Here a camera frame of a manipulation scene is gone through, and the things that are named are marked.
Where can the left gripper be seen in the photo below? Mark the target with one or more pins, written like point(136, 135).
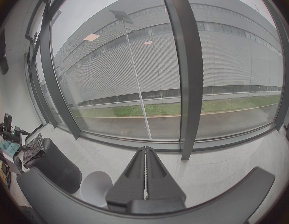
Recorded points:
point(17, 135)

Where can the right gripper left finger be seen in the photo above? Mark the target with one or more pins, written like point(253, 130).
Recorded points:
point(132, 183)

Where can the white trash bin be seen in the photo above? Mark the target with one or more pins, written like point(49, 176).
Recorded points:
point(95, 188)

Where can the black plastic bag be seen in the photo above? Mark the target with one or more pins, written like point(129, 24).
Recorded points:
point(33, 148)

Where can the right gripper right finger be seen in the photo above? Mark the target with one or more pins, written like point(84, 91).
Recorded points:
point(160, 183)

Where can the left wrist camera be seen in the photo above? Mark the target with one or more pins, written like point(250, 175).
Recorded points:
point(7, 121)

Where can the window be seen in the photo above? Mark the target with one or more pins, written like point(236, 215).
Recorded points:
point(193, 78)

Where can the dark grey round chair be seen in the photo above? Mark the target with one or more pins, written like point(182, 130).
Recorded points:
point(58, 167)

